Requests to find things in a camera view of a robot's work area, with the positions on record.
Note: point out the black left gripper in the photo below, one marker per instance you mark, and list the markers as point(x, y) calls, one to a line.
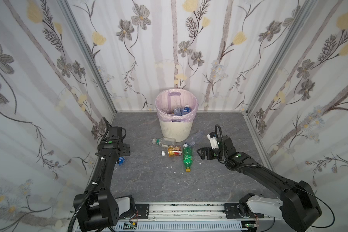
point(123, 149)

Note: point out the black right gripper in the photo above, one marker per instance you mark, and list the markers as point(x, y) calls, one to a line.
point(211, 152)

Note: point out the green bottle yellow cap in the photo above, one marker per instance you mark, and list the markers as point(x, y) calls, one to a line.
point(188, 158)

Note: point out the clear bluish bottle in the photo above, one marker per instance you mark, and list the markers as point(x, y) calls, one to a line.
point(193, 139)

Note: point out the yellow red tea bottle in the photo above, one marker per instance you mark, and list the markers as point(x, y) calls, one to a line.
point(172, 152)

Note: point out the clear bottle green neck band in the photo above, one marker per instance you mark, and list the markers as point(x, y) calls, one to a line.
point(164, 142)

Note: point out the clear bottle dark blue label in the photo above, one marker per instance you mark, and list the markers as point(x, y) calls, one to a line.
point(185, 110)

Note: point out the clear bottle blue label front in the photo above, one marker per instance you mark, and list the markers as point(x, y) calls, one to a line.
point(120, 161)

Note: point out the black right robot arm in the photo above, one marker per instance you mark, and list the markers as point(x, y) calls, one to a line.
point(295, 202)

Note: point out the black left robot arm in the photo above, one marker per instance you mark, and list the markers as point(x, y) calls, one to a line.
point(96, 208)

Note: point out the cream ribbed waste bin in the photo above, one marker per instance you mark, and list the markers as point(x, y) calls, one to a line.
point(176, 127)

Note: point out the pink plastic bin liner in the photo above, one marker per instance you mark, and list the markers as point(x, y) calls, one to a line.
point(168, 100)

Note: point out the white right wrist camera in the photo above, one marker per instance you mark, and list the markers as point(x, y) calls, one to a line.
point(212, 137)

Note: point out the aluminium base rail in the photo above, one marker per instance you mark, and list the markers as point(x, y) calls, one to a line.
point(202, 211)

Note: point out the white slotted cable duct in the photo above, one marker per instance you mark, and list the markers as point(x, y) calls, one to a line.
point(181, 226)

